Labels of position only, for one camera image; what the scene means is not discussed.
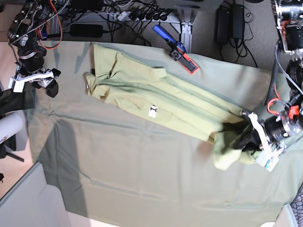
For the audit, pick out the patterned grey mat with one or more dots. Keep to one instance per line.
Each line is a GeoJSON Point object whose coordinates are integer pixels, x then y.
{"type": "Point", "coordinates": [297, 207]}

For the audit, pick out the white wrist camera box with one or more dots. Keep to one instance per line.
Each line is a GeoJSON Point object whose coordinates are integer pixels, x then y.
{"type": "Point", "coordinates": [16, 85]}

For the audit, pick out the aluminium frame leg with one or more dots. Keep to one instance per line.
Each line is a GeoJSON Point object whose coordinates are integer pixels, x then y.
{"type": "Point", "coordinates": [187, 18]}

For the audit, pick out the dark green cloth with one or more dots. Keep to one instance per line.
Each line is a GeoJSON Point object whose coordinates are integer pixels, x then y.
{"type": "Point", "coordinates": [11, 101]}

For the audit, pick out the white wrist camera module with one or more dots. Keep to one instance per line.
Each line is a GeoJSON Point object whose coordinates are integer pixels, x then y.
{"type": "Point", "coordinates": [267, 161]}

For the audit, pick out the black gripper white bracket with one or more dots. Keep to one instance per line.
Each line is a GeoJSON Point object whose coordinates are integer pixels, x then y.
{"type": "Point", "coordinates": [261, 135]}

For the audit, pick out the white cylinder post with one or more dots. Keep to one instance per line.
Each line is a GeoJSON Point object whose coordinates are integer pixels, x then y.
{"type": "Point", "coordinates": [9, 126]}

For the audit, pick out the robot arm with black motors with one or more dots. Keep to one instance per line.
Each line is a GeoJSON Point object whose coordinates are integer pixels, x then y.
{"type": "Point", "coordinates": [286, 85]}

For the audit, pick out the white grey bin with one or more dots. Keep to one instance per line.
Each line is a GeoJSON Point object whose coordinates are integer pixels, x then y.
{"type": "Point", "coordinates": [31, 202]}

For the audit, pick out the blue orange bar clamp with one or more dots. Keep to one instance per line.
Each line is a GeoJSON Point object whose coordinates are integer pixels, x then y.
{"type": "Point", "coordinates": [178, 51]}

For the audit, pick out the black power brick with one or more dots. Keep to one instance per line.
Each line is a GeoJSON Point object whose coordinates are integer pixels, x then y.
{"type": "Point", "coordinates": [86, 30]}

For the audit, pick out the light green T-shirt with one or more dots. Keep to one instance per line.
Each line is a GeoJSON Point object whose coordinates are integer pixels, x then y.
{"type": "Point", "coordinates": [157, 96]}

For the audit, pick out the black power strip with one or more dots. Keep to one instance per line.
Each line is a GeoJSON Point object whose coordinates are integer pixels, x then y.
{"type": "Point", "coordinates": [140, 15]}

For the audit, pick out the black power adapter pair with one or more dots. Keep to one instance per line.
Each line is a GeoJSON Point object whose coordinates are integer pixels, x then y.
{"type": "Point", "coordinates": [229, 23]}

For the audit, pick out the grey-green table cloth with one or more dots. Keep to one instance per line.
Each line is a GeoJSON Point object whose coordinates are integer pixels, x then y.
{"type": "Point", "coordinates": [118, 168]}

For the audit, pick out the robot arm with orange wires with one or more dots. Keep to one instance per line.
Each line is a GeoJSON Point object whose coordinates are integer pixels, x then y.
{"type": "Point", "coordinates": [24, 32]}

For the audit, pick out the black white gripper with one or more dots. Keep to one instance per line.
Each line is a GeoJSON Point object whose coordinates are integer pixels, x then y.
{"type": "Point", "coordinates": [35, 73]}

